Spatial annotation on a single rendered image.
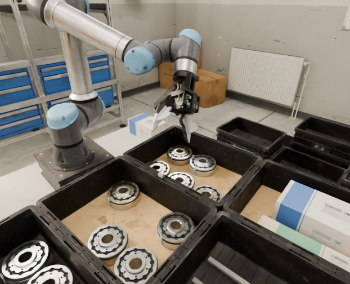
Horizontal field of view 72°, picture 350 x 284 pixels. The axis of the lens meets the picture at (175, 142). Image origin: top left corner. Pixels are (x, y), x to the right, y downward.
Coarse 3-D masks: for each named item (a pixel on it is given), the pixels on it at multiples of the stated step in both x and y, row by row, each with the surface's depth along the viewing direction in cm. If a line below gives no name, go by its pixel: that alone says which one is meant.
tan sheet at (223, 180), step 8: (160, 160) 99; (176, 168) 94; (184, 168) 94; (216, 168) 94; (224, 168) 94; (192, 176) 90; (200, 176) 90; (208, 176) 90; (216, 176) 90; (224, 176) 90; (232, 176) 90; (240, 176) 90; (200, 184) 86; (208, 184) 86; (216, 184) 86; (224, 184) 86; (232, 184) 86; (224, 192) 83
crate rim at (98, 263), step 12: (120, 156) 84; (96, 168) 78; (144, 168) 78; (168, 180) 73; (60, 192) 69; (180, 192) 69; (36, 204) 64; (204, 204) 64; (48, 216) 61; (60, 228) 58; (72, 240) 55; (84, 252) 52; (180, 252) 52; (96, 264) 50; (168, 264) 50; (108, 276) 48; (156, 276) 48
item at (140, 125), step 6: (138, 114) 147; (144, 114) 147; (132, 120) 140; (138, 120) 140; (144, 120) 140; (150, 120) 140; (132, 126) 141; (138, 126) 137; (144, 126) 133; (150, 126) 133; (162, 126) 137; (132, 132) 144; (138, 132) 139; (144, 132) 136; (150, 132) 132; (156, 132) 135; (144, 138) 138
